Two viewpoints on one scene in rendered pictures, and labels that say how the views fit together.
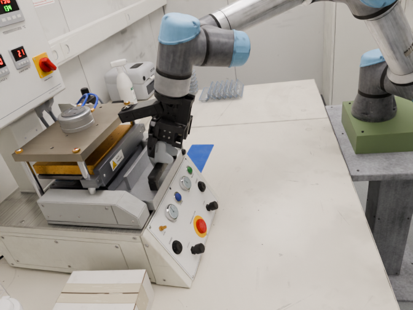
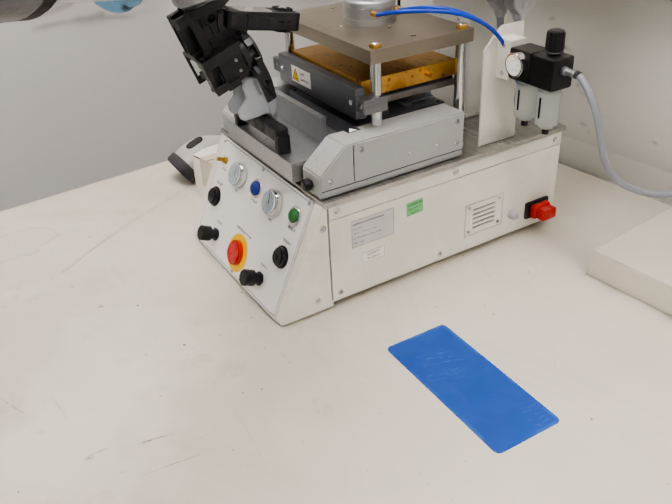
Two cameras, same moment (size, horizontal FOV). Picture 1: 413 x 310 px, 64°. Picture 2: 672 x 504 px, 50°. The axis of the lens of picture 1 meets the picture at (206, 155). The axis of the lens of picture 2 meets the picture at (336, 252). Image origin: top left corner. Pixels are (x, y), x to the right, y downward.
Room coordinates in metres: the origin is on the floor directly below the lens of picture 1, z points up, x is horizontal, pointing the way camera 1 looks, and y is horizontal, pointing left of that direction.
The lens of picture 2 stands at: (1.46, -0.59, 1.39)
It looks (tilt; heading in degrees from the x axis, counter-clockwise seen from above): 31 degrees down; 131
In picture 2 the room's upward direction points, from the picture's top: 3 degrees counter-clockwise
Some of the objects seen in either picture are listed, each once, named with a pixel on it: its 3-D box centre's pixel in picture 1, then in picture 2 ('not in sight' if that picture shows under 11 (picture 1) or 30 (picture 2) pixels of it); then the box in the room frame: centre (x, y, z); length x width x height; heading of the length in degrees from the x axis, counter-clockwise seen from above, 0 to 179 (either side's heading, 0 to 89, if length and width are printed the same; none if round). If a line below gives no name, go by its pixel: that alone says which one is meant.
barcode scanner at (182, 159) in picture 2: not in sight; (216, 151); (0.35, 0.31, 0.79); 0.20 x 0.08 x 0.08; 76
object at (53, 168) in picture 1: (86, 139); (372, 50); (0.78, 0.30, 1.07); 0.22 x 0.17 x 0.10; 161
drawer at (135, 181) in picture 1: (116, 171); (339, 116); (0.75, 0.24, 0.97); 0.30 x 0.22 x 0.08; 71
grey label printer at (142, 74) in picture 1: (133, 80); not in sight; (1.87, 0.34, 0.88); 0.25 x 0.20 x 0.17; 70
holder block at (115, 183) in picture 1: (99, 168); (364, 102); (0.77, 0.29, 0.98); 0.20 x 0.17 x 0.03; 161
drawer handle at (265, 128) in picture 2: (163, 165); (260, 125); (0.71, 0.11, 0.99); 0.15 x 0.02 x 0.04; 161
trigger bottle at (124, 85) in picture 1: (125, 83); not in sight; (1.71, 0.35, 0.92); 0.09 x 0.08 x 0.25; 104
